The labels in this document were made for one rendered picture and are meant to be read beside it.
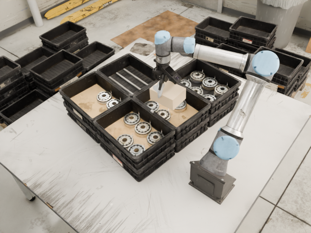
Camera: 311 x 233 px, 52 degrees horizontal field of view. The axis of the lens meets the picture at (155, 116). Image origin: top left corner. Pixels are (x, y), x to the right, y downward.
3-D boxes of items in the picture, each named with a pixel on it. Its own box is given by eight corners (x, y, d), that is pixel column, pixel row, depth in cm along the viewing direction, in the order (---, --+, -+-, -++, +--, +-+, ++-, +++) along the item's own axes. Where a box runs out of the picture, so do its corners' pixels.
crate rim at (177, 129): (211, 107, 193) (212, 104, 191) (176, 132, 179) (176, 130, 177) (166, 78, 214) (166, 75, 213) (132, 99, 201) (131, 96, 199)
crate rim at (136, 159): (176, 132, 179) (176, 130, 177) (135, 162, 166) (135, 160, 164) (132, 99, 201) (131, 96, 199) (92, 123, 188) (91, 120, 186)
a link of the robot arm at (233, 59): (273, 58, 164) (182, 37, 172) (277, 56, 153) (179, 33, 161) (267, 80, 165) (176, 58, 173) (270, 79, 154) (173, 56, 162)
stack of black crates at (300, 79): (307, 77, 326) (314, 59, 309) (295, 93, 310) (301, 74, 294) (270, 64, 345) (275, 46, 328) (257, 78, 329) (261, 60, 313)
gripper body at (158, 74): (161, 72, 175) (160, 53, 167) (173, 77, 171) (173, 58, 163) (152, 79, 171) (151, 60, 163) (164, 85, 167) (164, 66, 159)
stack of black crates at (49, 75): (73, 85, 337) (62, 48, 305) (93, 95, 322) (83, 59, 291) (42, 106, 316) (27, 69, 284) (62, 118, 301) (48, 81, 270)
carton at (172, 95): (185, 98, 178) (185, 88, 173) (172, 110, 172) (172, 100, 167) (163, 88, 186) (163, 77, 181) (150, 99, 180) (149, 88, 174)
